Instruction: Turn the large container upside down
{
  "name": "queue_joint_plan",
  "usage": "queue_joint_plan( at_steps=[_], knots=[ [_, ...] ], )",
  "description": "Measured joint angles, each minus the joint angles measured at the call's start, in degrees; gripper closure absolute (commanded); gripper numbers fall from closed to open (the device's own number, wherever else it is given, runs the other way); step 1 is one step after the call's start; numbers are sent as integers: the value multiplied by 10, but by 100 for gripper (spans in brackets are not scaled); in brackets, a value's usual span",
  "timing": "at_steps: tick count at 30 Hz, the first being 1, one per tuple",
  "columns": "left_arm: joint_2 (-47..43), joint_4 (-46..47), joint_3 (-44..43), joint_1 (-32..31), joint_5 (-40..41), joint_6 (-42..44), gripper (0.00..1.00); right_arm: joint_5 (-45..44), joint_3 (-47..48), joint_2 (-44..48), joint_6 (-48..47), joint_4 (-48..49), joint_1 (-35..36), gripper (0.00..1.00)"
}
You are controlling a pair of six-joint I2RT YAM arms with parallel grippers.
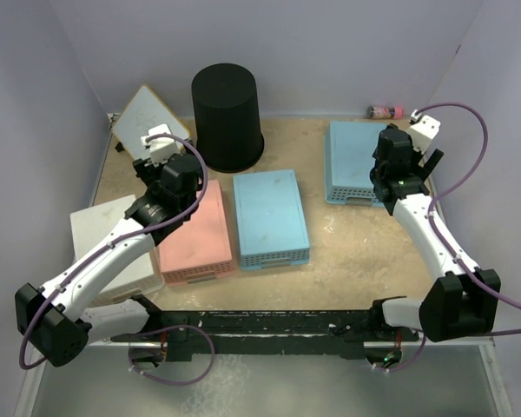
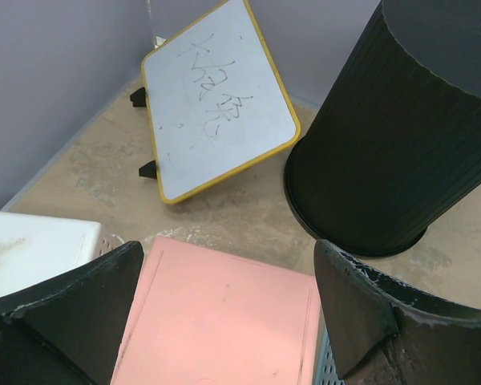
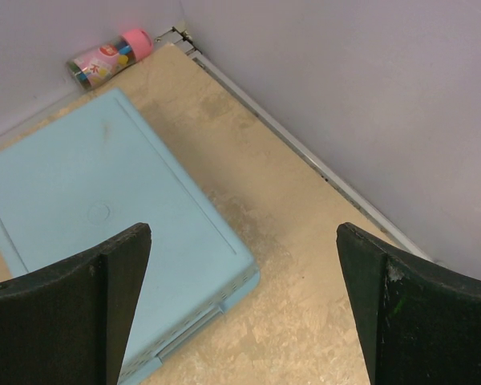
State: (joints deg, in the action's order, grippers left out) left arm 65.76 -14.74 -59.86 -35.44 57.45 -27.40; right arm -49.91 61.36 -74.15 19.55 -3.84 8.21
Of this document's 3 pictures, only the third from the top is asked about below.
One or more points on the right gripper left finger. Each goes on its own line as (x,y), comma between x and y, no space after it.
(69,322)

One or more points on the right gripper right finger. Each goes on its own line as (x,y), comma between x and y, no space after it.
(417,322)

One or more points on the pink capped pen jar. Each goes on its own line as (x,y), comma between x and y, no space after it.
(98,65)

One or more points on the aluminium table frame rail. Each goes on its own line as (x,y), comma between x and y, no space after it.
(184,42)

